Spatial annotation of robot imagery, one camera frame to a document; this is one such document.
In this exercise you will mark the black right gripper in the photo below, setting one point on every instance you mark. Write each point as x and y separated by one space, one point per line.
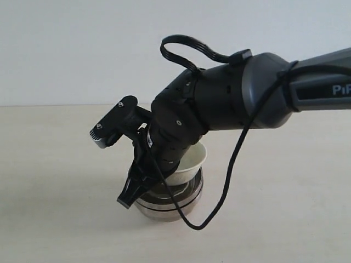
156 156

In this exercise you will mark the small ribbed steel bowl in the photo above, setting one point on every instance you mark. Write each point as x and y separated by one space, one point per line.
158 198

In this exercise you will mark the white floral ceramic bowl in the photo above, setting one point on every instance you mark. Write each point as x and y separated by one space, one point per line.
189 165

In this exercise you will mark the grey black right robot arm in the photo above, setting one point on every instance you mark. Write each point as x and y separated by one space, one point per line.
260 92

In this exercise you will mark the large plain steel bowl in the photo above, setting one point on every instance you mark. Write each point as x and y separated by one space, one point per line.
169 216

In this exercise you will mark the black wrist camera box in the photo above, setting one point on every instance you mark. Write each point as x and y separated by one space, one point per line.
124 119

